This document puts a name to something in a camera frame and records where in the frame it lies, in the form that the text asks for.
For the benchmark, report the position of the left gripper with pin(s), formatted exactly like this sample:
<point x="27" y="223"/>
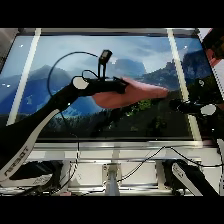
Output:
<point x="108" y="86"/>

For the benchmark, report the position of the pink garment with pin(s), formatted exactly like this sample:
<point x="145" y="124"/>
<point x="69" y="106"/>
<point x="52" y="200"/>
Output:
<point x="136" y="95"/>

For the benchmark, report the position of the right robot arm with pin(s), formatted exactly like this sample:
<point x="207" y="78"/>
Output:
<point x="200" y="110"/>

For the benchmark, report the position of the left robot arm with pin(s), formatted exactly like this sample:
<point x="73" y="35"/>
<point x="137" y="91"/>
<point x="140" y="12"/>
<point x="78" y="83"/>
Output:
<point x="30" y="126"/>

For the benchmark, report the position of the heap of clothes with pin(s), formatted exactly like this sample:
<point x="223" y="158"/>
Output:
<point x="215" y="43"/>

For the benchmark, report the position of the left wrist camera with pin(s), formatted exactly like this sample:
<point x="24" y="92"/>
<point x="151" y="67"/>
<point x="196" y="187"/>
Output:
<point x="105" y="56"/>

